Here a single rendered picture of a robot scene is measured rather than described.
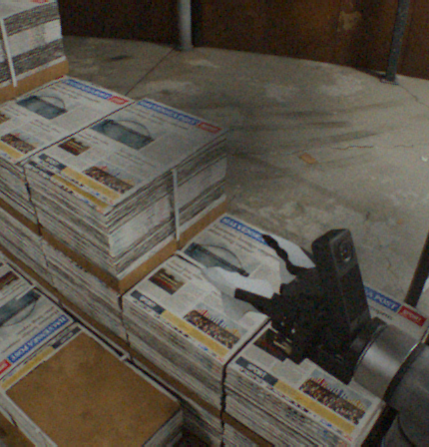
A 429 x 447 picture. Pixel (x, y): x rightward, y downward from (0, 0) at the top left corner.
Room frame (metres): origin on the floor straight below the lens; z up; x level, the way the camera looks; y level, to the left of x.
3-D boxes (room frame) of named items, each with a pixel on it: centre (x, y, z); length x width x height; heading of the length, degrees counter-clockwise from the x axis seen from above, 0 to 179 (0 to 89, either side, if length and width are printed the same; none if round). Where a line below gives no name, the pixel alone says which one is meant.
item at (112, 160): (1.01, 0.19, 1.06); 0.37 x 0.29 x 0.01; 141
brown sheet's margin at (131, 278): (0.99, 0.19, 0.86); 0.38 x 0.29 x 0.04; 141
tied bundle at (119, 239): (0.99, 0.20, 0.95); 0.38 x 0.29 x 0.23; 141
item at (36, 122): (1.16, 0.43, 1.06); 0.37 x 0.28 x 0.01; 140
